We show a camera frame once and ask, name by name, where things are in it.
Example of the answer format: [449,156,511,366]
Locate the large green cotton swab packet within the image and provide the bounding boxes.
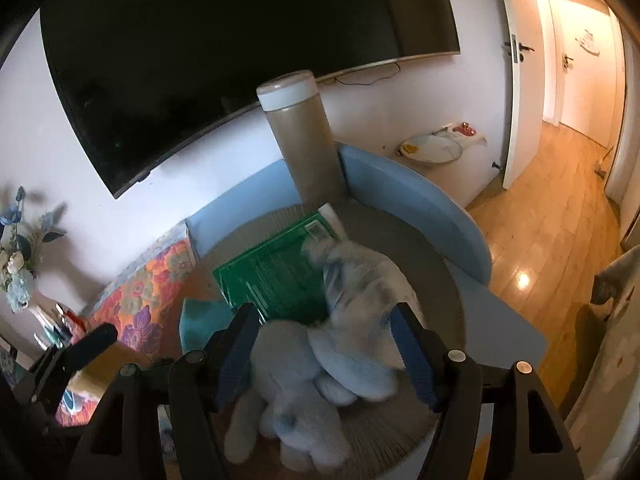
[212,203,346,323]

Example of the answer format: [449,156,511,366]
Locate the white bedding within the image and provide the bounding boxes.
[565,245,640,480]

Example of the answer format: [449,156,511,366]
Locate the cardboard post with white cap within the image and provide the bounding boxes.
[256,71,347,205]

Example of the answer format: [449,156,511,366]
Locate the white ribbed vase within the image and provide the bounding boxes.
[25,295,61,335]

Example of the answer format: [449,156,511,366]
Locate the white round plate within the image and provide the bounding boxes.
[399,132,463,163]

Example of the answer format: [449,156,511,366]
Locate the floral quilted blanket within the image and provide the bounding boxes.
[50,237,201,431]

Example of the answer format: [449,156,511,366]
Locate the white hallway door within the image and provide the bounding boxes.
[554,0,622,136]

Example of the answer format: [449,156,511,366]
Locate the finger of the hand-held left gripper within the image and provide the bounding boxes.
[66,323,120,367]

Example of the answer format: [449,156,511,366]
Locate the small broom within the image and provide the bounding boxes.
[594,145,617,177]

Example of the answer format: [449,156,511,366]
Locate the black television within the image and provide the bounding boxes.
[40,0,462,200]

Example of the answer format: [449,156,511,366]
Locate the round woven basket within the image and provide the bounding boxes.
[185,141,548,480]

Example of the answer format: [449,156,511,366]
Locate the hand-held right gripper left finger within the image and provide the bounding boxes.
[70,302,262,480]

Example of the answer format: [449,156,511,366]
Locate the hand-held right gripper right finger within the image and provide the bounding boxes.
[390,301,586,480]

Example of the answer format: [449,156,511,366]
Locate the black television cable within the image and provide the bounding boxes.
[320,62,401,86]

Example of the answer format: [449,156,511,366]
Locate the blue and white artificial flowers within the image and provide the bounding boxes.
[0,186,68,313]

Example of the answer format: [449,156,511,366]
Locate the black door handle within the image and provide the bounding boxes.
[505,34,535,63]

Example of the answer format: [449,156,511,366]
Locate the tan woven basket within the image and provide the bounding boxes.
[65,342,153,396]

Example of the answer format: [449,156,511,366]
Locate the white plush toy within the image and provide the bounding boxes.
[222,237,426,473]

